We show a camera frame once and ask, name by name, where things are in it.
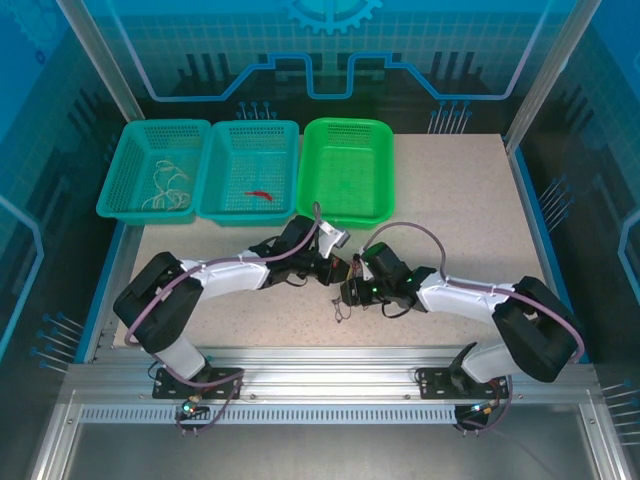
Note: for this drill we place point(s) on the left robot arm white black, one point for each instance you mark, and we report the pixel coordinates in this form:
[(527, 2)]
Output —
[(225, 280)]

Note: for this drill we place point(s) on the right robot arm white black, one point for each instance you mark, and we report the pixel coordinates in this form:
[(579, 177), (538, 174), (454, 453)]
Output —
[(460, 300)]

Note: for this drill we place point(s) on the green plastic basket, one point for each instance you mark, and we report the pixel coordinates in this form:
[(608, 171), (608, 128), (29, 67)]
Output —
[(345, 170)]

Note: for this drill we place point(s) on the teal plastic basket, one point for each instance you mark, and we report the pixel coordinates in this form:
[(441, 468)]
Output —
[(150, 165), (250, 165)]

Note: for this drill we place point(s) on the small controller board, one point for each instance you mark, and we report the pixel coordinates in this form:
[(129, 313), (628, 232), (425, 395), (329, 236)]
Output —
[(192, 407), (482, 407)]

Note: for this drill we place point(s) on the aluminium mounting rail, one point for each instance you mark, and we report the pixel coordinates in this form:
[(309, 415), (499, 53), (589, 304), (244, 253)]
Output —
[(325, 380)]

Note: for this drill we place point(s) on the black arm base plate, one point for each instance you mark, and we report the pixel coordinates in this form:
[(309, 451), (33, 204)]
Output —
[(225, 382), (432, 382)]

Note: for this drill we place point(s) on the aluminium frame post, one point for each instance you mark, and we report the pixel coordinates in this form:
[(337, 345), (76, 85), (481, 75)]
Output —
[(100, 55), (550, 70)]

